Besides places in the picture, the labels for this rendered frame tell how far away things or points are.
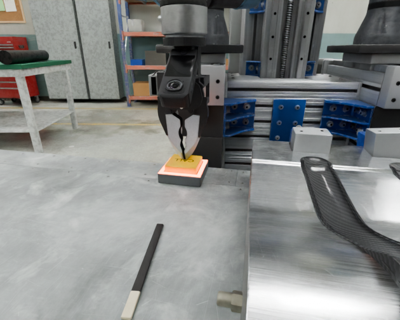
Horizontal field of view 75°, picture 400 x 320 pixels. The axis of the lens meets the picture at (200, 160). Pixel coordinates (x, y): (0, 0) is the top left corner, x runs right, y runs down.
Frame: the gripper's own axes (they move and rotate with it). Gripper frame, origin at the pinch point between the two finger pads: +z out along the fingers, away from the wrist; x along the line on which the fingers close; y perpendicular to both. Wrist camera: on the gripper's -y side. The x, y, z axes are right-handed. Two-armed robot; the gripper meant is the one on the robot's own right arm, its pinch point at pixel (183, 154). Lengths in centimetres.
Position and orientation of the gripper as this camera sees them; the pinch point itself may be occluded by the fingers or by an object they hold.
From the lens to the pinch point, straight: 49.3
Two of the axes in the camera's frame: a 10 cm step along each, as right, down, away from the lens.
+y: 2.0, -3.8, 9.0
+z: 0.0, 9.2, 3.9
